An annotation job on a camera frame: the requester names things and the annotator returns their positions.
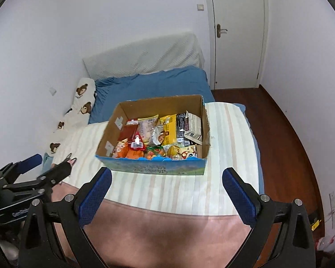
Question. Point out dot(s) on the red snack packet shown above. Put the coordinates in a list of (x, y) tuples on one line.
[(128, 130)]

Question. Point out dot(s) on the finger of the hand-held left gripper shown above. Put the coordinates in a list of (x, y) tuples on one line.
[(30, 162), (58, 170)]

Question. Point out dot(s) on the pink blanket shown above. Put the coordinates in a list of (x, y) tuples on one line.
[(156, 229)]

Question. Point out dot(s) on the watermelon print candy bag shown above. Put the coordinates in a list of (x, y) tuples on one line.
[(155, 153)]

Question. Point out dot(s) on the grey padded headboard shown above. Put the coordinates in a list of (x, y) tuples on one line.
[(145, 55)]

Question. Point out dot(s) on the striped white blanket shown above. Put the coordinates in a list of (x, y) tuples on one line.
[(184, 192)]

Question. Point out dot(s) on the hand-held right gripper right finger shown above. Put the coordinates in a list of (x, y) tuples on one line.
[(239, 198)]

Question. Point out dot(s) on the orange white snack packet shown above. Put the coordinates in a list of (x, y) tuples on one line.
[(120, 149)]

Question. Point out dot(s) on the yellow white snack packet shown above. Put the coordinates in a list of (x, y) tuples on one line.
[(173, 150)]

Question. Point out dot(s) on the black snack packet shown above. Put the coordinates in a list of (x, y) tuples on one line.
[(181, 127)]

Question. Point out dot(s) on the white door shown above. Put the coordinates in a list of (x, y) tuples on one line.
[(237, 33)]

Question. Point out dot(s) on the cardboard box with blue print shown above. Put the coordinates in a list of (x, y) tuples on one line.
[(156, 167)]

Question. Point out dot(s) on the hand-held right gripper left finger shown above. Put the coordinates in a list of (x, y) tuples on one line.
[(96, 195)]

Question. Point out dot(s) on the white brown snack packet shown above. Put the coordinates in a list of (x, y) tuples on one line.
[(190, 151)]

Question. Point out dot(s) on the beige noodle packet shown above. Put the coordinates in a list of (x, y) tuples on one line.
[(148, 128)]

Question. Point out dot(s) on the white plastic bottle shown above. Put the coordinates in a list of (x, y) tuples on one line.
[(325, 241)]

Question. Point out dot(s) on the white light switch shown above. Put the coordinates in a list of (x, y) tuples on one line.
[(200, 7)]

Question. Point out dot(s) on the bear print pillow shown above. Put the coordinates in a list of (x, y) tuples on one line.
[(82, 100)]

